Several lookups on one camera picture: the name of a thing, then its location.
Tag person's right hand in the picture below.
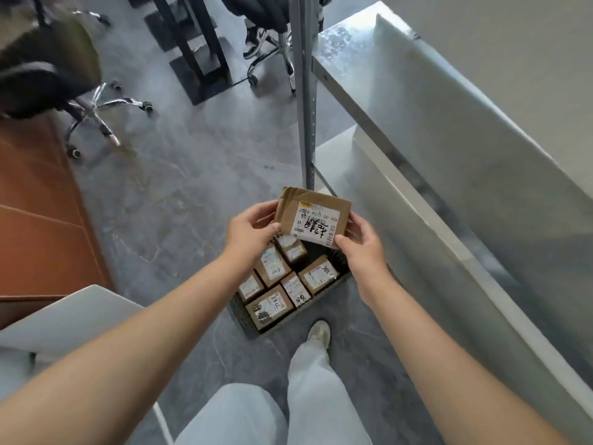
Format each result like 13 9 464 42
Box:
334 211 395 307

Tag person's left hand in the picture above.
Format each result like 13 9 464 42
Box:
222 198 284 276

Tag parcel with handwritten label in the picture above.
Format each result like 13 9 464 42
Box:
253 243 293 288

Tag labelled cardboard parcel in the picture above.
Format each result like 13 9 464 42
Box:
237 272 266 303

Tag cardboard parcel marked 786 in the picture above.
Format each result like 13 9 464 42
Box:
298 255 340 295

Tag small parcel with characters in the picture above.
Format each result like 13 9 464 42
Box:
280 271 312 307

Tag parcel with scribbled label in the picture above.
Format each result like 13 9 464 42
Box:
245 284 295 331

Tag black plastic basket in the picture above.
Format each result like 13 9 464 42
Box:
227 235 351 340

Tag person's left forearm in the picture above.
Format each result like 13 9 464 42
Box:
0 254 251 445

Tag person's right forearm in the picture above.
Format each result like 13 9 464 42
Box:
366 268 575 445

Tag person's white right shoe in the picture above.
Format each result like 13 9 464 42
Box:
308 320 331 350

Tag person's white trousers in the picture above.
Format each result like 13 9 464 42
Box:
174 340 374 445

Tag grey metal shelf rack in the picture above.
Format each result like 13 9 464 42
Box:
287 0 593 445

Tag light wooden desk black legs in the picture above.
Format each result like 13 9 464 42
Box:
125 0 235 106

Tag white flat board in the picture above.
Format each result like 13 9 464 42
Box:
0 284 145 362

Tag brown wooden cabinet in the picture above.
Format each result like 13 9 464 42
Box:
0 113 114 329

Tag black office chair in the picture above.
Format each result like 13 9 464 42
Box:
217 0 334 96
0 15 154 159

